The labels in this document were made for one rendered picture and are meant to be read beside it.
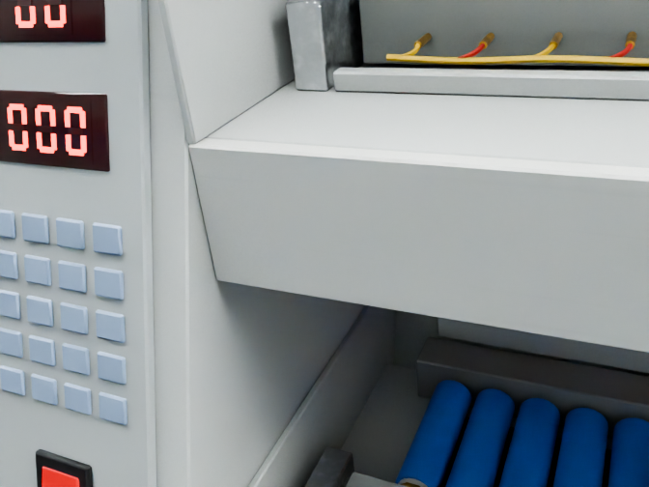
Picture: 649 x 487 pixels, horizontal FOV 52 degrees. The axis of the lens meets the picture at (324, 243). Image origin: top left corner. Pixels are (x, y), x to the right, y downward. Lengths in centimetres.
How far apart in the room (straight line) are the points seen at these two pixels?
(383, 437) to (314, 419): 5
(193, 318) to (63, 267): 4
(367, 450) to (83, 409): 15
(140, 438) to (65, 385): 3
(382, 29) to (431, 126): 6
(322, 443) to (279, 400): 5
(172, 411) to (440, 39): 15
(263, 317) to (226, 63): 9
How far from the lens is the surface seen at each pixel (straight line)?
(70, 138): 21
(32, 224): 23
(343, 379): 32
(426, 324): 39
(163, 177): 20
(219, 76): 20
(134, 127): 20
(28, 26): 22
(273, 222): 19
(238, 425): 24
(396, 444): 33
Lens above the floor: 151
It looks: 12 degrees down
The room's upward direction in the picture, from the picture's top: 2 degrees clockwise
